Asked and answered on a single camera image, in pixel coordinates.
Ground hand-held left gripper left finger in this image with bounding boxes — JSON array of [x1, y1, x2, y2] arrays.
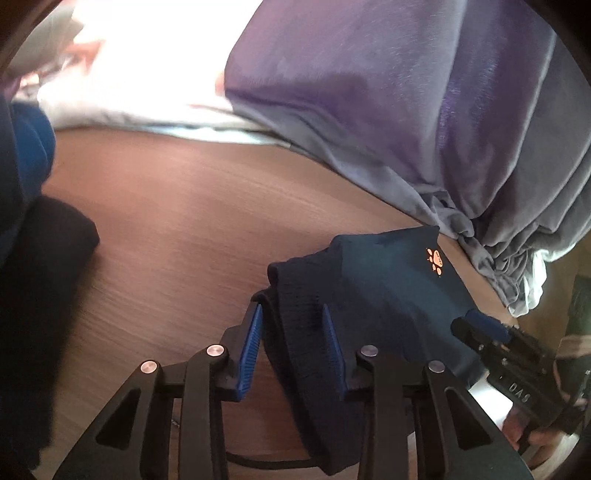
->
[[52, 304, 265, 480]]

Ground black folded garment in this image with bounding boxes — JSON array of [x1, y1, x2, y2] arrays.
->
[[0, 194, 101, 472]]

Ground blue folded garment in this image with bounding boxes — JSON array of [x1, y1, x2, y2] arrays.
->
[[10, 102, 57, 185]]

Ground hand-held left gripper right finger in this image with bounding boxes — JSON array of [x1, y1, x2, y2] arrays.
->
[[320, 303, 537, 480]]

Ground person's right hand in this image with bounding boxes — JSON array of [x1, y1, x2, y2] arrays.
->
[[502, 406, 579, 469]]

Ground dark pants with orange print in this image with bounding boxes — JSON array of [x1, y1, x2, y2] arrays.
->
[[226, 225, 497, 476]]

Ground pink sheer curtain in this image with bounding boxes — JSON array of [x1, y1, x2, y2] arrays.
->
[[13, 0, 287, 146]]

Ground grey curtain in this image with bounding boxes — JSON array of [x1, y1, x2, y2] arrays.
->
[[223, 0, 583, 317]]

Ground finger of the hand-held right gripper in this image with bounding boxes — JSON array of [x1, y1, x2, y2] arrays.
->
[[464, 309, 514, 341], [450, 318, 492, 356]]

